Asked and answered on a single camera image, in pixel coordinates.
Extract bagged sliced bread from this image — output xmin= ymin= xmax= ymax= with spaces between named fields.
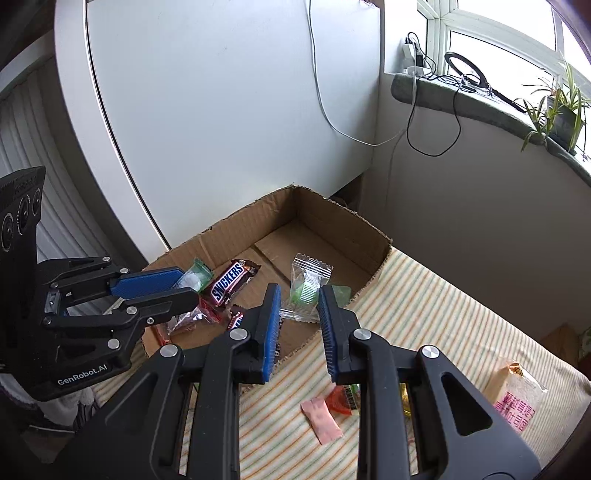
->
xmin=489 ymin=360 xmax=550 ymax=435

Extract white cable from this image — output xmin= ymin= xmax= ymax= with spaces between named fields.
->
xmin=307 ymin=0 xmax=407 ymax=147

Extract white framed window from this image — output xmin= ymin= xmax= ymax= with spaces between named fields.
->
xmin=418 ymin=0 xmax=591 ymax=162

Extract pink candy wrapper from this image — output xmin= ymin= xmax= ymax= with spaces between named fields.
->
xmin=300 ymin=398 xmax=345 ymax=445

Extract red wrapped candy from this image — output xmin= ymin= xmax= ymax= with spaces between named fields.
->
xmin=324 ymin=385 xmax=360 ymax=416

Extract yellow wrapped candy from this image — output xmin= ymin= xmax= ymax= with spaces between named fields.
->
xmin=399 ymin=382 xmax=416 ymax=418

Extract large brown chocolate bar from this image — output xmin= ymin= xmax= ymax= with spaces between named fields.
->
xmin=202 ymin=259 xmax=262 ymax=308

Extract striped bed sheet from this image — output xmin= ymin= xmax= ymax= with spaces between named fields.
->
xmin=90 ymin=247 xmax=591 ymax=480

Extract white wardrobe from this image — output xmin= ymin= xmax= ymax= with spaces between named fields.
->
xmin=54 ymin=0 xmax=386 ymax=264

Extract black cable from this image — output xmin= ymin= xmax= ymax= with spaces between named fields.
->
xmin=406 ymin=78 xmax=461 ymax=157

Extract potted spider plant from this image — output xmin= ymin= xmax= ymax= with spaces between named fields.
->
xmin=515 ymin=60 xmax=591 ymax=155

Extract black ring light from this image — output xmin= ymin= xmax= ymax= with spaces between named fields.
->
xmin=444 ymin=52 xmax=527 ymax=112

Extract white power strip with chargers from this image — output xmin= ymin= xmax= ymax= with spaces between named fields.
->
xmin=401 ymin=32 xmax=430 ymax=77

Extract small brown chocolate bar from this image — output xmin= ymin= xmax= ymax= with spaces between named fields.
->
xmin=228 ymin=305 xmax=252 ymax=329

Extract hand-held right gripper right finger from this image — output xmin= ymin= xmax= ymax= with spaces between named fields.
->
xmin=318 ymin=285 xmax=543 ymax=480

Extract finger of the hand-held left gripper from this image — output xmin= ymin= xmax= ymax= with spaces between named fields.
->
xmin=38 ymin=255 xmax=185 ymax=306
xmin=42 ymin=286 xmax=200 ymax=364

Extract green and white candy packet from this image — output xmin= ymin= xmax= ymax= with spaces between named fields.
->
xmin=178 ymin=257 xmax=214 ymax=295

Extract white ribbed panel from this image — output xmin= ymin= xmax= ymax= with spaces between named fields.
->
xmin=0 ymin=80 xmax=153 ymax=278

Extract grey-green windowsill cover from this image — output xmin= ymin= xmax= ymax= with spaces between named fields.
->
xmin=390 ymin=73 xmax=591 ymax=178

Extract clear green-striped candy packet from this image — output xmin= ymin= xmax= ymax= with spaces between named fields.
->
xmin=278 ymin=253 xmax=334 ymax=325

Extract red clear snack packet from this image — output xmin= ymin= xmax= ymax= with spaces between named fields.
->
xmin=167 ymin=299 xmax=228 ymax=334

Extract brown cardboard box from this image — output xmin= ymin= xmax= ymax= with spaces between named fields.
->
xmin=139 ymin=184 xmax=393 ymax=386

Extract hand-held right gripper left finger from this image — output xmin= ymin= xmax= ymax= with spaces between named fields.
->
xmin=53 ymin=282 xmax=283 ymax=480

